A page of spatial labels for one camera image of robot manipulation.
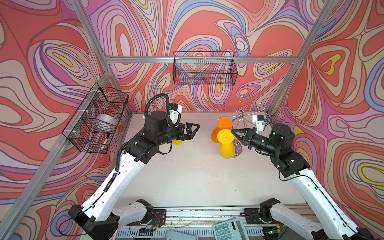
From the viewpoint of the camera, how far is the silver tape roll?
2.33ft

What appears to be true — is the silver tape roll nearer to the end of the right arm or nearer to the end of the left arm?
the end of the left arm

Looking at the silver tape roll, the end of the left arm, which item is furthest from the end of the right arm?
the silver tape roll
